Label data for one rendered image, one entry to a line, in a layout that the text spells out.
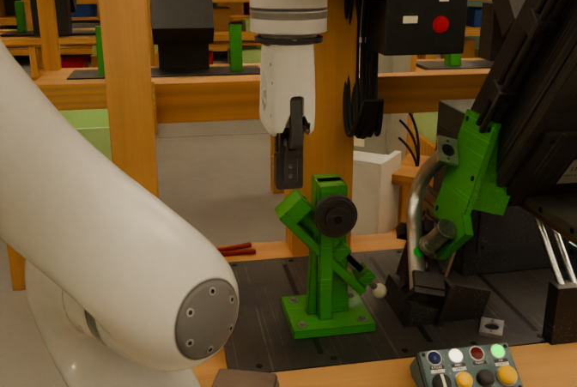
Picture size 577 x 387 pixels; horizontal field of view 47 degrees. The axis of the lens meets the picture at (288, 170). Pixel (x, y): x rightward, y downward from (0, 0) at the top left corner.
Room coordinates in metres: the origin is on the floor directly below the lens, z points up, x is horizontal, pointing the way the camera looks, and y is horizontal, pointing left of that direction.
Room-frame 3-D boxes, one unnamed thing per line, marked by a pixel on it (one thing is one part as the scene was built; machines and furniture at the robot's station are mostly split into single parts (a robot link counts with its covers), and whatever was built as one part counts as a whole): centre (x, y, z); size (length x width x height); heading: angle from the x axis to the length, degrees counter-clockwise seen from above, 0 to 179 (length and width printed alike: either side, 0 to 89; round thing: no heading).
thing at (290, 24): (0.74, 0.00, 1.47); 0.09 x 0.08 x 0.03; 10
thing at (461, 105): (1.38, -0.49, 1.07); 0.30 x 0.18 x 0.34; 100
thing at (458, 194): (1.15, -0.35, 1.17); 0.13 x 0.12 x 0.20; 100
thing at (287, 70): (0.74, 0.00, 1.41); 0.10 x 0.07 x 0.11; 10
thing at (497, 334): (1.06, -0.36, 0.90); 0.06 x 0.04 x 0.01; 160
